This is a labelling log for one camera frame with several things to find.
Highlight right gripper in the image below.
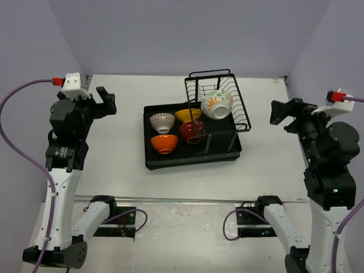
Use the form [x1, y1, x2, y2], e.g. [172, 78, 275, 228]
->
[271, 96, 341, 164]

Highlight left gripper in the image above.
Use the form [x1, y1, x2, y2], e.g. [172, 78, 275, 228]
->
[57, 86, 115, 139]

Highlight brown patterned white bowl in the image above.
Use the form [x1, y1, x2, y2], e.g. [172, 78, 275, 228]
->
[150, 113, 175, 134]

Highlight orange bowl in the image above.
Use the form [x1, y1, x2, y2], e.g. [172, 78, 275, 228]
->
[150, 134, 178, 155]

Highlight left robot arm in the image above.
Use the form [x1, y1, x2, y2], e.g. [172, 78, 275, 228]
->
[22, 86, 118, 270]

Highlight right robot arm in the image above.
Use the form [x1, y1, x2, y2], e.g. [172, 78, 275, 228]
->
[254, 98, 360, 272]

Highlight white floral bowl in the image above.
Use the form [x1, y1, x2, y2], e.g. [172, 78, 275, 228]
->
[200, 90, 233, 120]

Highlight black drip tray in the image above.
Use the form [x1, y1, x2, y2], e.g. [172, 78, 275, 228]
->
[143, 102, 242, 171]

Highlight yellow bowl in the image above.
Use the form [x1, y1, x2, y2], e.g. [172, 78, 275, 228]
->
[175, 108, 202, 123]

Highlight red bowl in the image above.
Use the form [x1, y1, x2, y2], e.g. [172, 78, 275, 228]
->
[179, 120, 205, 144]

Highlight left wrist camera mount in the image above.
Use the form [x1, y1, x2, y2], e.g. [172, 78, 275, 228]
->
[61, 72, 91, 100]

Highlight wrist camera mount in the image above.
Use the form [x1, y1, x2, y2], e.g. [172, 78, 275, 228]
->
[311, 88, 354, 118]
[61, 72, 91, 100]

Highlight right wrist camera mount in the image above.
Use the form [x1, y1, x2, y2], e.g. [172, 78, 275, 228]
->
[311, 88, 354, 118]

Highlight black wire dish rack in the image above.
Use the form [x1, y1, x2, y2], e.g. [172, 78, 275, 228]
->
[184, 69, 251, 156]

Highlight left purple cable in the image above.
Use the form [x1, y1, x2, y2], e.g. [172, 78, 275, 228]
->
[0, 77, 64, 273]

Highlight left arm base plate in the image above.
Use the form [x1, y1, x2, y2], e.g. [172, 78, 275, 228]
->
[93, 206, 148, 239]

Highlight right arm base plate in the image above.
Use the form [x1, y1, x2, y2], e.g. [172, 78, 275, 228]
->
[222, 201, 277, 242]

